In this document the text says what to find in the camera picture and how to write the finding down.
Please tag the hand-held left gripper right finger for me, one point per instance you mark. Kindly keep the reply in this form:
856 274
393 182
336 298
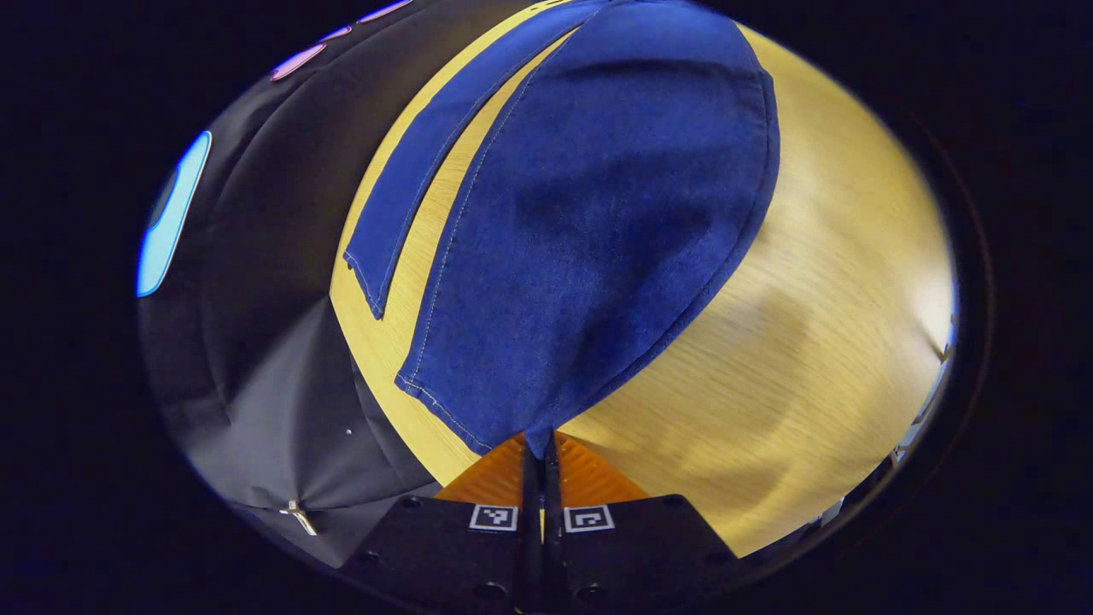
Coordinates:
553 512

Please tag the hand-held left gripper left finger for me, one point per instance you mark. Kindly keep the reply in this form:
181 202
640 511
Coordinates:
531 512

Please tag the blue denim jeans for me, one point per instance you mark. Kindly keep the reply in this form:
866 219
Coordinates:
598 213

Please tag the silver cloth clip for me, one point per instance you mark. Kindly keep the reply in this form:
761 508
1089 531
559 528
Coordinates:
299 516

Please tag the black backdrop cloth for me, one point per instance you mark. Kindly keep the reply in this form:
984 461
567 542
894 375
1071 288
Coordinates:
273 256

